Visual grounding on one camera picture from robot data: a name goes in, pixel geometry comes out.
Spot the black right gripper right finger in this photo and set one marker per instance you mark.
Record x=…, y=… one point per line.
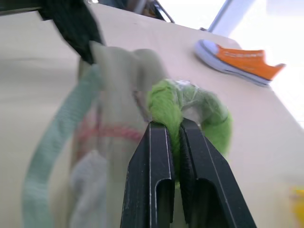
x=213, y=185

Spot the white metal pole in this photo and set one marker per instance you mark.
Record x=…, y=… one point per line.
x=219, y=14

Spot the orange and white sneaker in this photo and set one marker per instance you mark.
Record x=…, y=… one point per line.
x=247, y=63

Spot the yellow object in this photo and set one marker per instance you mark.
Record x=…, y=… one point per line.
x=298, y=209

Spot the dark metal frame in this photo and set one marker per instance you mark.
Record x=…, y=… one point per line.
x=154, y=9

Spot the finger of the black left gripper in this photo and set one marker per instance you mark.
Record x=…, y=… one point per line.
x=76, y=31

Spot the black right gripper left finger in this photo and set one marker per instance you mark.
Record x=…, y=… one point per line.
x=142, y=180

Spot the green yarn skein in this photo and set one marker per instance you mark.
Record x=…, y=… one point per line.
x=164, y=104

